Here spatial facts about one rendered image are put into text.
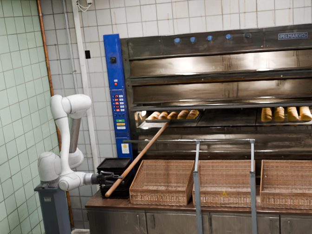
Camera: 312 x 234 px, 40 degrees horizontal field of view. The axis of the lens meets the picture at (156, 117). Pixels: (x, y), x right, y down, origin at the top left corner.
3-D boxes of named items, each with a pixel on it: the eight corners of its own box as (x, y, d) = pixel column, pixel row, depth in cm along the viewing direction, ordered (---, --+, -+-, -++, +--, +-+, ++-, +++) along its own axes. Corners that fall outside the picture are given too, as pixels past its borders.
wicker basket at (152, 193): (144, 183, 448) (142, 159, 442) (197, 185, 432) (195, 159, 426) (129, 204, 403) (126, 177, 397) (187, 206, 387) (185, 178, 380)
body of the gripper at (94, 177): (94, 172, 316) (106, 172, 313) (96, 182, 318) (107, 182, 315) (90, 175, 309) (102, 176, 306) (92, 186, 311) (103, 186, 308)
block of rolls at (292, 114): (262, 107, 473) (262, 103, 472) (308, 106, 460) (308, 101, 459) (261, 122, 416) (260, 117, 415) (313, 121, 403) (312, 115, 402)
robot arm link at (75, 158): (54, 164, 370) (76, 157, 382) (62, 176, 361) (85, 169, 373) (61, 92, 324) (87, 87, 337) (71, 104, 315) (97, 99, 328)
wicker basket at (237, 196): (199, 185, 432) (198, 159, 425) (256, 185, 418) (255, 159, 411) (192, 206, 386) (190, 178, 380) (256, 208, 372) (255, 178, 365)
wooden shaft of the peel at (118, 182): (108, 198, 283) (108, 193, 282) (104, 198, 284) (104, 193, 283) (169, 123, 441) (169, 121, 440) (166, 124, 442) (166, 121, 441)
